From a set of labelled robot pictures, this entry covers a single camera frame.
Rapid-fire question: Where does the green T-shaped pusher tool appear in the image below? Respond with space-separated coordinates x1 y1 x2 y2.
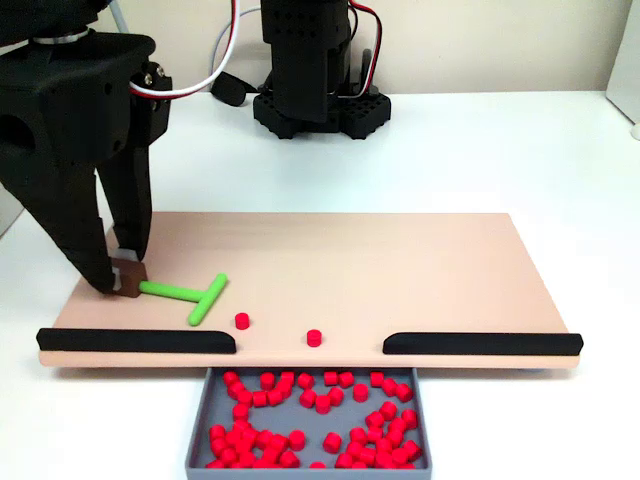
113 259 229 327

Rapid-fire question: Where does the grey rectangular container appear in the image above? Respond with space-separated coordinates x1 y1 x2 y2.
184 365 434 476

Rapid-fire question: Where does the beige flat board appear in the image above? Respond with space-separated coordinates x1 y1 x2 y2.
38 212 584 372

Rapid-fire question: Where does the white box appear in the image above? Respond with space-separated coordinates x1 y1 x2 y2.
606 0 640 126

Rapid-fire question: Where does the red white black servo cable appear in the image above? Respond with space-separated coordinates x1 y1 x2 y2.
128 0 242 101
339 0 385 101

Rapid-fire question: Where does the grey cable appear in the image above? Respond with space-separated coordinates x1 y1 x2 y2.
108 0 129 32

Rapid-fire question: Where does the black edge rail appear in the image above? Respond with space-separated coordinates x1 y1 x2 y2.
36 327 237 355
382 331 584 357

